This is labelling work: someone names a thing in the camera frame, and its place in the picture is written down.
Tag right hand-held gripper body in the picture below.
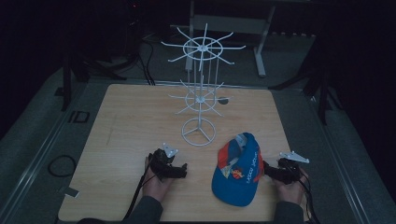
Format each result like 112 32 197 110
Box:
271 150 311 185

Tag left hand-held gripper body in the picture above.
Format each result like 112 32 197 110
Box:
148 142 179 181

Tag blue and red baseball cap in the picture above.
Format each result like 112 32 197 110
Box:
211 132 265 208

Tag person's right hand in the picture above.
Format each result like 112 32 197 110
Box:
273 168 310 206

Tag person's left hand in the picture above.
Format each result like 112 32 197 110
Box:
142 156 174 203

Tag wooden table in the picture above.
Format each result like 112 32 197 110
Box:
57 83 309 223

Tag black tripod stand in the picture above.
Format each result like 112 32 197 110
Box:
54 0 157 112
268 31 345 126

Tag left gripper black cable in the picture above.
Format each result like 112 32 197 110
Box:
122 163 151 220

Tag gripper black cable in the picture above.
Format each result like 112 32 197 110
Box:
297 169 321 224
122 163 151 220

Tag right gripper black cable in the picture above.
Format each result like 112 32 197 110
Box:
297 169 321 224

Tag white wire display rack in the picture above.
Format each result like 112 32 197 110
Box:
161 22 247 147

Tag black rectangular floor bracket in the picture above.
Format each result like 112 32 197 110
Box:
67 109 92 124

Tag black floor cables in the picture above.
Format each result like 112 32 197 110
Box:
136 38 157 87

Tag black cable loop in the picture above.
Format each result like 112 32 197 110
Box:
47 154 78 178

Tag grey metal desk frame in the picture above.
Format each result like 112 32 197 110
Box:
184 0 277 78

